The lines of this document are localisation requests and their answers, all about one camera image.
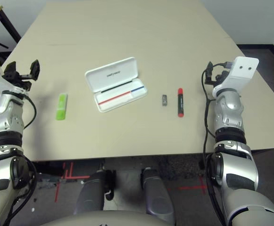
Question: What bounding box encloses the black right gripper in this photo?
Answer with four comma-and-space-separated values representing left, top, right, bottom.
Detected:
204, 61, 229, 85

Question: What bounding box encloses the black left wrist camera cable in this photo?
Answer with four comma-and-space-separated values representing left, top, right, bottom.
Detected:
21, 94, 37, 129

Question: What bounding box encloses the grey robot right leg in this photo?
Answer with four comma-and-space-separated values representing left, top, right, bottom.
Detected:
140, 167, 175, 224

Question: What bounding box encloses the side table with black frame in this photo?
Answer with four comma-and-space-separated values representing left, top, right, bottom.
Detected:
0, 5, 22, 66

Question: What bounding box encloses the grey robot leg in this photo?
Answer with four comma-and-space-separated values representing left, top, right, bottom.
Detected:
74, 169, 115, 216
140, 167, 175, 224

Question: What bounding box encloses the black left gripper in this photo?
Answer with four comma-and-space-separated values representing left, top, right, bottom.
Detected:
4, 59, 41, 91

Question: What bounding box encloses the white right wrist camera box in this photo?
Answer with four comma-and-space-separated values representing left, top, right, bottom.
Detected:
212, 56, 259, 98

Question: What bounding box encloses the white hinged pencil case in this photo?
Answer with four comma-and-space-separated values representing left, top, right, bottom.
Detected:
84, 56, 149, 113

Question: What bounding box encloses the grey robot left leg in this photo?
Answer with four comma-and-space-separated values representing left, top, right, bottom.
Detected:
74, 169, 115, 216

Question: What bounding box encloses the black marker with red cap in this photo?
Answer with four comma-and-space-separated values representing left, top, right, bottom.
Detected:
177, 88, 184, 118

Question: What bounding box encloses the red floor tape cross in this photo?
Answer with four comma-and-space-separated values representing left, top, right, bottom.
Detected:
176, 176, 208, 195

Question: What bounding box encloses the grey robot torso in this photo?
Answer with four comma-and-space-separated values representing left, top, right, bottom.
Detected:
39, 210, 175, 226

